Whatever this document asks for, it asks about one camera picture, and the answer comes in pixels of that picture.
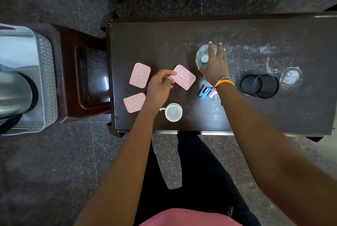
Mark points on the person's left hand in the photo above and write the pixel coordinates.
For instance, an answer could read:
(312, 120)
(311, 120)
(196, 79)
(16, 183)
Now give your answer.
(158, 88)

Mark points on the person's right hand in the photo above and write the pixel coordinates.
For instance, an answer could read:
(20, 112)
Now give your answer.
(217, 69)

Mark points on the person's right middle finger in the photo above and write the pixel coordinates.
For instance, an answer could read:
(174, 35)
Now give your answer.
(219, 50)

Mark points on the person's right thumb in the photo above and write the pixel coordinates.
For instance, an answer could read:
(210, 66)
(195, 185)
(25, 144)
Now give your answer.
(203, 70)

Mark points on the person's left thumb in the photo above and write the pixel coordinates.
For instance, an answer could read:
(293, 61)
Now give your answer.
(171, 80)

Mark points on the clear drinking glass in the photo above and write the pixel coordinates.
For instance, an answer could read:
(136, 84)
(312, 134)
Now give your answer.
(202, 58)

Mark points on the pink rectangular plastic lid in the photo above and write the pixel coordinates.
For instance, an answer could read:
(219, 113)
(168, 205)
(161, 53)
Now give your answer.
(134, 102)
(140, 75)
(184, 78)

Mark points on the person's right forearm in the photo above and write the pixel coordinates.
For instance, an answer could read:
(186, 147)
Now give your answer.
(271, 149)

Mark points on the person's left forearm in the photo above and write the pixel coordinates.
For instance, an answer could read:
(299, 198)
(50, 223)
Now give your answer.
(123, 162)

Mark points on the blue toy car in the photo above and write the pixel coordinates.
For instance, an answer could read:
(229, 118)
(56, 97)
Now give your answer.
(204, 92)

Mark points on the orange wrist band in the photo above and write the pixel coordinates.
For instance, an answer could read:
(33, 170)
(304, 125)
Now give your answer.
(224, 82)

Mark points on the small purple plastic object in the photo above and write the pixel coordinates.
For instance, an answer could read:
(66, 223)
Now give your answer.
(212, 93)

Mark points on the white ceramic cup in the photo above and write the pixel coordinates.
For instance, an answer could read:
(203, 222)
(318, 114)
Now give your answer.
(173, 113)

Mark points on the black mesh pen holder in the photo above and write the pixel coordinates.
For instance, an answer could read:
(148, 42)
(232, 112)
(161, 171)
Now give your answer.
(263, 86)

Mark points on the clear round glass lid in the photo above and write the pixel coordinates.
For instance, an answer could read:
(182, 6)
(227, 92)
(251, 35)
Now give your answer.
(291, 77)

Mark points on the person's black trousers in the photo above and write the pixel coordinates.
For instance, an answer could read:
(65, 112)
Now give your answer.
(200, 170)

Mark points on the dark brown plastic stool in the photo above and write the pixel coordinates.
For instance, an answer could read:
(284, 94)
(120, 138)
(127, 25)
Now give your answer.
(68, 75)

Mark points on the person's pink shirt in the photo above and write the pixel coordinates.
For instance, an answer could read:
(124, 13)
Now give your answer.
(189, 218)

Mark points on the stainless steel kettle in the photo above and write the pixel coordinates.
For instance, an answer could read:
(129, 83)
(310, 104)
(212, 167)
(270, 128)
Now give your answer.
(15, 94)

